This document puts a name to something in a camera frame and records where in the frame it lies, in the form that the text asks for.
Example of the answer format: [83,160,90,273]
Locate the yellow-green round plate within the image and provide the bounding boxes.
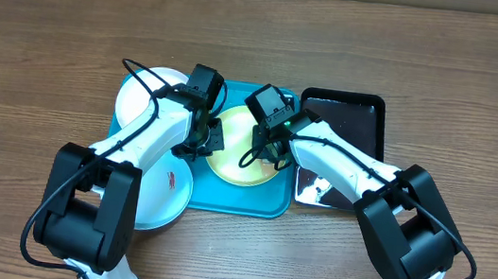
[206,105,278,187]

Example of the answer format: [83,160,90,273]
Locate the white round plate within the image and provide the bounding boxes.
[114,66,189,128]

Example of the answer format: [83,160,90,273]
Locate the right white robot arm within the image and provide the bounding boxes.
[248,103,462,279]

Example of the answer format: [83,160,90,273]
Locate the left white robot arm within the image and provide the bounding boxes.
[20,78,218,279]

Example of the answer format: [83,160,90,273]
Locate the teal plastic serving tray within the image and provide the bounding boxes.
[108,67,295,218]

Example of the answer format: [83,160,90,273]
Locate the black rectangular water tray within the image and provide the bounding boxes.
[293,87,386,212]

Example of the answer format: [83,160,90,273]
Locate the light blue round plate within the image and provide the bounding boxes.
[134,151,194,231]

